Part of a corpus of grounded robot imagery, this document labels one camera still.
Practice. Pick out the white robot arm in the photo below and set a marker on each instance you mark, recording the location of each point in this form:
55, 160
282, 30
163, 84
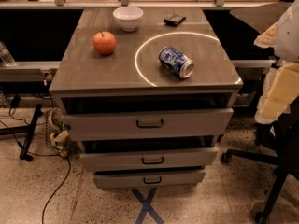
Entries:
281, 84

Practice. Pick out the blue pepsi can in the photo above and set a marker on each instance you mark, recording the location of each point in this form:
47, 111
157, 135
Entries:
178, 63

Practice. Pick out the grey drawer cabinet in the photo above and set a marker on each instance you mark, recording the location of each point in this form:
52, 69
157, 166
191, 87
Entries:
132, 79

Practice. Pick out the top grey drawer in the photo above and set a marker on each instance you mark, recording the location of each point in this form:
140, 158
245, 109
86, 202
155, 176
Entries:
147, 124

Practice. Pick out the grey drawer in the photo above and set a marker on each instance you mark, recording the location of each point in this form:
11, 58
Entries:
147, 124
149, 179
173, 158

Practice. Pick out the bottom grey drawer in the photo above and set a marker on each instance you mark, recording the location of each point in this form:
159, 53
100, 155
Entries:
149, 179

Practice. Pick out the middle grey drawer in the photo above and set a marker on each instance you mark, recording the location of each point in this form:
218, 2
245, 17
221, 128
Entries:
173, 158

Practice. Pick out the red apple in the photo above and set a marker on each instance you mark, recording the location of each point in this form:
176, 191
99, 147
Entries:
104, 42

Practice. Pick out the small black box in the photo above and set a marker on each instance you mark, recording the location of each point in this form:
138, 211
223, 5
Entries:
174, 20

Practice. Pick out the white ceramic bowl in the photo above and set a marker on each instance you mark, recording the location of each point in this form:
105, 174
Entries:
128, 18

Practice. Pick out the blue tape cross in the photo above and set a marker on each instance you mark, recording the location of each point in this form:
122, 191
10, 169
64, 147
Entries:
147, 207

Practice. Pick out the black stand leg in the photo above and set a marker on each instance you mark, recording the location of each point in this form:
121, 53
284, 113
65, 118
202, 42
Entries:
28, 130

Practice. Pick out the black office chair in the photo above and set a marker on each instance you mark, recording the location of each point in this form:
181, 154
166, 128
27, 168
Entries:
282, 136

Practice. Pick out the clear plastic cup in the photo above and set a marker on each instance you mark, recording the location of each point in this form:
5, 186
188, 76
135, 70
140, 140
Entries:
5, 56

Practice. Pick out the wire basket with items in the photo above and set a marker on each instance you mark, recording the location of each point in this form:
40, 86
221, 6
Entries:
59, 138

